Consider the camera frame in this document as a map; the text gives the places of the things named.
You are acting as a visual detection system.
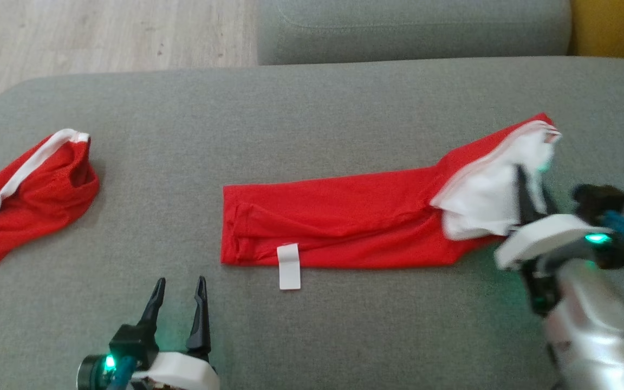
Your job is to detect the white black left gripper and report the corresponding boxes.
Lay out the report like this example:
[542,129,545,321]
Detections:
[133,276,221,390]

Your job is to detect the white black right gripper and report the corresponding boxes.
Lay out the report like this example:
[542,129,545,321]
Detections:
[495,165,611,318]

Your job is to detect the red shorts white side stripe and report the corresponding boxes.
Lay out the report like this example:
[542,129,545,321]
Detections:
[0,128,101,271]

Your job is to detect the red shirt white striped cuffs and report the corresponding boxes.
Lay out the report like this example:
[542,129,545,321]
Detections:
[220,112,563,291]

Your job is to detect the yellow upholstered furniture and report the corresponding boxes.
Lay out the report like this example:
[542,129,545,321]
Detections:
[569,0,624,66]

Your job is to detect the grey piped sofa cushion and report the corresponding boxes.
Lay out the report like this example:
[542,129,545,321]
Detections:
[257,0,573,67]

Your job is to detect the large grey sofa seat cushion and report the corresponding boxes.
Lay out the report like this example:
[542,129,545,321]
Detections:
[0,56,624,390]

